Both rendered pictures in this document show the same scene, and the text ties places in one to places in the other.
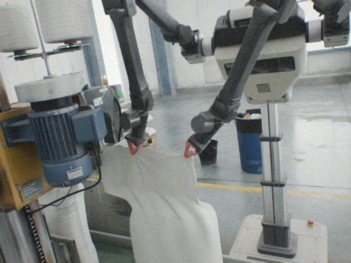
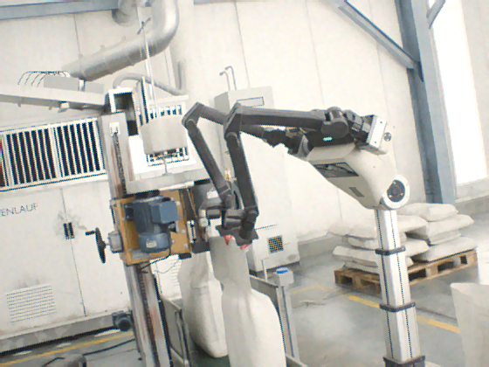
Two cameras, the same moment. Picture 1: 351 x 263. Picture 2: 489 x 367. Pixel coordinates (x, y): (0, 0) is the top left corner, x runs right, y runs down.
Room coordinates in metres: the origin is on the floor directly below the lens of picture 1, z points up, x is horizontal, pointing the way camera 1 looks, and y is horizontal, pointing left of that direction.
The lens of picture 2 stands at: (-0.81, -1.76, 1.47)
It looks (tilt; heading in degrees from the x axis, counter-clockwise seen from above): 3 degrees down; 42
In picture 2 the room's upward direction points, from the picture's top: 9 degrees counter-clockwise
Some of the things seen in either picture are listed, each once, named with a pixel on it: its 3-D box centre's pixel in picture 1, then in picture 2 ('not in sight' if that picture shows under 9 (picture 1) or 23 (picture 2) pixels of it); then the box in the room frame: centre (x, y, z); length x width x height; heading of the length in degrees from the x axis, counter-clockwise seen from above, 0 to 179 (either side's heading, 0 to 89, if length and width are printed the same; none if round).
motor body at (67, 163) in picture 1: (62, 144); (152, 224); (0.93, 0.37, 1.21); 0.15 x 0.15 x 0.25
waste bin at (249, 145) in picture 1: (256, 141); not in sight; (3.23, -0.90, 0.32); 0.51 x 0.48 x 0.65; 152
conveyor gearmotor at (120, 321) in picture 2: not in sight; (123, 320); (1.79, 1.97, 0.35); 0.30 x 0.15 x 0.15; 62
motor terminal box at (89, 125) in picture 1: (91, 128); (164, 214); (0.93, 0.26, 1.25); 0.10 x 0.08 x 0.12; 177
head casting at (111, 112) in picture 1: (79, 116); (210, 206); (1.39, 0.44, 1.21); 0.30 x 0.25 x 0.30; 62
